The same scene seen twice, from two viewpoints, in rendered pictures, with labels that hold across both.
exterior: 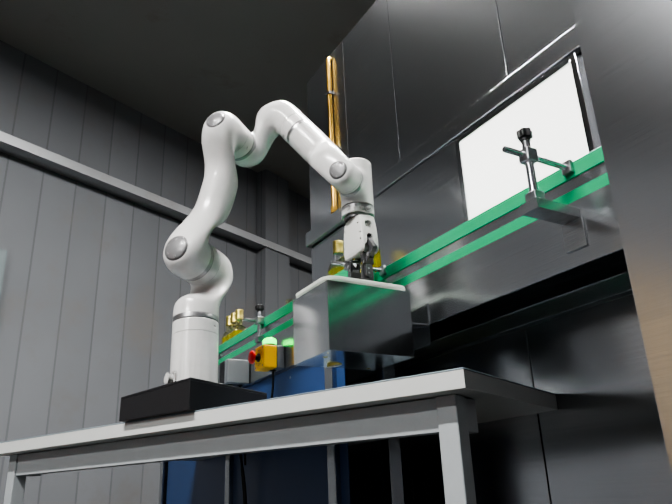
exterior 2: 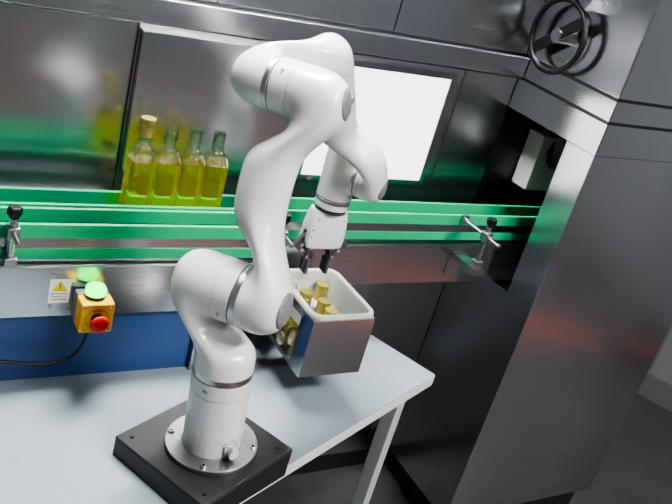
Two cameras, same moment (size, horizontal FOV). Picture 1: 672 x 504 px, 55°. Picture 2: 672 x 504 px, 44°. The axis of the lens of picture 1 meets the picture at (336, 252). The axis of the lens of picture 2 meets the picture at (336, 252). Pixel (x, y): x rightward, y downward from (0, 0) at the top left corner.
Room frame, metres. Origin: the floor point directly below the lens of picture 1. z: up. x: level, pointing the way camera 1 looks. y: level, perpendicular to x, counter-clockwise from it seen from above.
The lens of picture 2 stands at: (1.62, 1.77, 1.94)
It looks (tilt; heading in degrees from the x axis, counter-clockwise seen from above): 24 degrees down; 265
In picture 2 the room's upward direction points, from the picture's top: 16 degrees clockwise
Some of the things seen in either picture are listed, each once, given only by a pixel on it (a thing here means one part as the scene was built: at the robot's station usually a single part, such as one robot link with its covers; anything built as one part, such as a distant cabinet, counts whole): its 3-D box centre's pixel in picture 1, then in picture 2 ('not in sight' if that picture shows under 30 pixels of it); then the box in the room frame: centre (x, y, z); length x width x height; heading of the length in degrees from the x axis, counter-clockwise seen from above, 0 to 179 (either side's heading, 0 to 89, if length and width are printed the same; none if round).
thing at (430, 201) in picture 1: (460, 197); (300, 117); (1.62, -0.35, 1.32); 0.90 x 0.03 x 0.34; 30
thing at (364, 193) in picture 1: (355, 185); (342, 170); (1.50, -0.06, 1.31); 0.09 x 0.08 x 0.13; 155
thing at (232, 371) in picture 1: (234, 373); not in sight; (2.19, 0.36, 0.96); 0.08 x 0.08 x 0.08; 30
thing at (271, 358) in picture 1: (268, 359); (93, 311); (1.95, 0.22, 0.96); 0.07 x 0.07 x 0.07; 30
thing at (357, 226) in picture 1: (359, 236); (325, 225); (1.50, -0.06, 1.17); 0.10 x 0.07 x 0.11; 28
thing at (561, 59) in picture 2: not in sight; (561, 36); (0.98, -0.60, 1.66); 0.21 x 0.05 x 0.21; 120
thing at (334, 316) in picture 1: (361, 329); (311, 316); (1.48, -0.05, 0.92); 0.27 x 0.17 x 0.15; 120
